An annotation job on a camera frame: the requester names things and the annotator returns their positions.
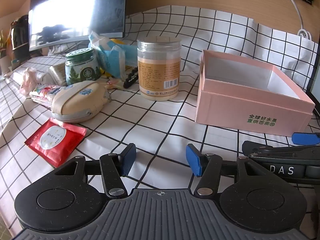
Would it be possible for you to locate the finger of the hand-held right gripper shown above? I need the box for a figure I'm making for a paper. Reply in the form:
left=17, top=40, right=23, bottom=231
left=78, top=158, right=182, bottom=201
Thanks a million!
left=291, top=132, right=320, bottom=146
left=242, top=140, right=320, bottom=159

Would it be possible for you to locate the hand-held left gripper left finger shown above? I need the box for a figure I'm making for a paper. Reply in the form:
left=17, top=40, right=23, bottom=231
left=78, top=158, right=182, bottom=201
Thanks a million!
left=54, top=143, right=137, bottom=199

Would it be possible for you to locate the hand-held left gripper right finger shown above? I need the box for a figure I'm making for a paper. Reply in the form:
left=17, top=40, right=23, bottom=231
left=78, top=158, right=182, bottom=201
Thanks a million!
left=185, top=143, right=270, bottom=199

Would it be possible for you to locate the pink cardboard box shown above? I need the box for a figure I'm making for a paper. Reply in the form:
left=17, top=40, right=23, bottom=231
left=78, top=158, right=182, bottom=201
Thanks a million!
left=195, top=50, right=316, bottom=137

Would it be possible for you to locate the red foil packet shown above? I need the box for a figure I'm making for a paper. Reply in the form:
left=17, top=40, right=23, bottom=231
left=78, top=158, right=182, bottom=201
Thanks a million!
left=24, top=118, right=87, bottom=168

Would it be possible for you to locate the blue white tissue packet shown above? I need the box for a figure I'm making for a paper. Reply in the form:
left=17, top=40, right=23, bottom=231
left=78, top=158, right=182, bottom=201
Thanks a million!
left=96, top=44, right=127, bottom=79
left=88, top=31, right=118, bottom=53

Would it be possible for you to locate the checked tablecloth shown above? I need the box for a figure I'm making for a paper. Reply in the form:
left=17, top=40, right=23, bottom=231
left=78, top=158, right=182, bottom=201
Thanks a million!
left=0, top=5, right=320, bottom=232

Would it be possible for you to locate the beige zip pouch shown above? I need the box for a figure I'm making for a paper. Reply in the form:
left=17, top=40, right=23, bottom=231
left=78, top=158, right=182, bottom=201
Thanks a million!
left=51, top=80, right=111, bottom=123

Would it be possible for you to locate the black hair clip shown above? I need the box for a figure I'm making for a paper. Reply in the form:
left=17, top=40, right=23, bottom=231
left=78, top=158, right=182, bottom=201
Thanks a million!
left=122, top=68, right=139, bottom=89

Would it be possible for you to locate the clear plastic jar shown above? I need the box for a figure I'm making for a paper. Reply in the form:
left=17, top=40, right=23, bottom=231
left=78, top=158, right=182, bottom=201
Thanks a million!
left=137, top=36, right=182, bottom=101

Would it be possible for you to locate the green glass jar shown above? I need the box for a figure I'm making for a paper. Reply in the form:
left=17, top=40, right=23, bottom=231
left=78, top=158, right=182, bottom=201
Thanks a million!
left=65, top=47, right=102, bottom=86

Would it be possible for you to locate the colourful candy packet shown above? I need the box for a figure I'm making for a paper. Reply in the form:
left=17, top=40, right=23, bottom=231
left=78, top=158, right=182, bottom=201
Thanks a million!
left=29, top=83, right=73, bottom=108

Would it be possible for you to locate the clear wrapped beige packet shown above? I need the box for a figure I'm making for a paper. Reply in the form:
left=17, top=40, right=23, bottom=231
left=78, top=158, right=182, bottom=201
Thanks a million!
left=47, top=63, right=68, bottom=84

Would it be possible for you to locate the pink plastic bag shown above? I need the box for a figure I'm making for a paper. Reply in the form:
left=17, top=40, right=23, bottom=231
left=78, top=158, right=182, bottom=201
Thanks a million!
left=19, top=67, right=38, bottom=96

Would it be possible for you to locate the computer monitor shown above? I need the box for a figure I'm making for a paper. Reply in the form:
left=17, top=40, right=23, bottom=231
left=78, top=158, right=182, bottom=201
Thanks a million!
left=28, top=0, right=128, bottom=52

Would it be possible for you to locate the dark object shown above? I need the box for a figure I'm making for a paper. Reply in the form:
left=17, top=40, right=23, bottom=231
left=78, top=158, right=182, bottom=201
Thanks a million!
left=9, top=14, right=30, bottom=58

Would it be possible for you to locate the white power cable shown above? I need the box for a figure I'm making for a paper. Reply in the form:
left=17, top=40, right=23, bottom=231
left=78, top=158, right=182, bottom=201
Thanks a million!
left=279, top=0, right=313, bottom=40

